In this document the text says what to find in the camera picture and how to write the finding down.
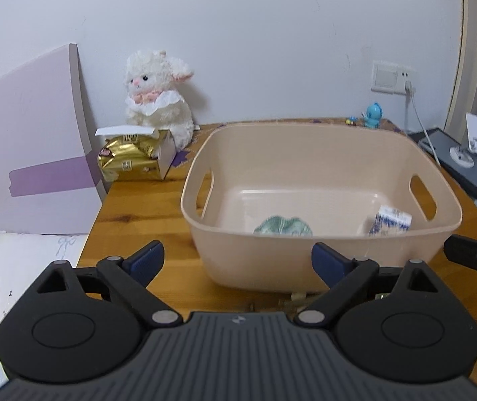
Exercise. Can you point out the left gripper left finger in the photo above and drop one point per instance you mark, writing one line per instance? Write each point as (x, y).
(128, 279)

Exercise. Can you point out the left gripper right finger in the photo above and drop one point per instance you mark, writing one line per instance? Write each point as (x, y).
(349, 282)

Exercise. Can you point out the green plaid scrunchie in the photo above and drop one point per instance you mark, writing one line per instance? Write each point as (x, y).
(279, 225)

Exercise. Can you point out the dark grey laptop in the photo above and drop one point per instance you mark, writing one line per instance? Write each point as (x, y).
(437, 143)

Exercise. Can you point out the white phone stand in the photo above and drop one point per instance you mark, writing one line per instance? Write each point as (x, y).
(465, 157)

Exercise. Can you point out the white blue tissue pack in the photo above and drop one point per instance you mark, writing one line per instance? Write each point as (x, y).
(390, 221)

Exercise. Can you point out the beige plastic storage basket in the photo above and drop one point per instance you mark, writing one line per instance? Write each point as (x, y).
(333, 178)

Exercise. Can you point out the gold snack bag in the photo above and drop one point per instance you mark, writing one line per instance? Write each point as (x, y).
(130, 158)

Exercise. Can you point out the purple white headboard panel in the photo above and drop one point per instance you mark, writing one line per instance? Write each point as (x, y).
(49, 179)

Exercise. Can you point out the blue bird figurine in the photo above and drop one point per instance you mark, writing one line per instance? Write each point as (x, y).
(372, 116)

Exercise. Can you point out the white plush lamb toy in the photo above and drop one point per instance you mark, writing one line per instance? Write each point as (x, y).
(153, 99)

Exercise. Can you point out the white wall switch socket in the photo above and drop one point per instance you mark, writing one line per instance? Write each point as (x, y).
(393, 78)

